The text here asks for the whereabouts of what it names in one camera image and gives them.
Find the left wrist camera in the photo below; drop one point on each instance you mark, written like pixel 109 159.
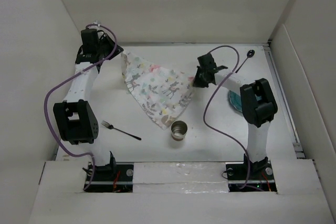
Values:
pixel 90 41

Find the black metal fork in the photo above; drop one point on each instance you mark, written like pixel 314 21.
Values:
pixel 111 127

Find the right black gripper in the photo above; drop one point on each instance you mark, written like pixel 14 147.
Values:
pixel 197 82

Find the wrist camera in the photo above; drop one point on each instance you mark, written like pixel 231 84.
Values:
pixel 90 41
pixel 207 63

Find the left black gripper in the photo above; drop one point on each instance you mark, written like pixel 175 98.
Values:
pixel 104 38

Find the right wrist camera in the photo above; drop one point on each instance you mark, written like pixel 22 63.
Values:
pixel 207 63

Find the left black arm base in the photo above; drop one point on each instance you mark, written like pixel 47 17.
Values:
pixel 119 182

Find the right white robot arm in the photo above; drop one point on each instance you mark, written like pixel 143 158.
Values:
pixel 258 108

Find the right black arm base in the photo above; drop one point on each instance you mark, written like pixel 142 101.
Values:
pixel 260 181

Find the stainless steel cup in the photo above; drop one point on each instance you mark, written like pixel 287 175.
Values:
pixel 178 130

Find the floral animal print cloth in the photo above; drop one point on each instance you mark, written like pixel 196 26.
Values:
pixel 163 94

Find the black spoon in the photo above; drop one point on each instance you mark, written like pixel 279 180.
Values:
pixel 249 55

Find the teal scalloped plate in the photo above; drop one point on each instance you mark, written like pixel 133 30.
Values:
pixel 235 101

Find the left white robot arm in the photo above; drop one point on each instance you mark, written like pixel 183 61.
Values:
pixel 76 121

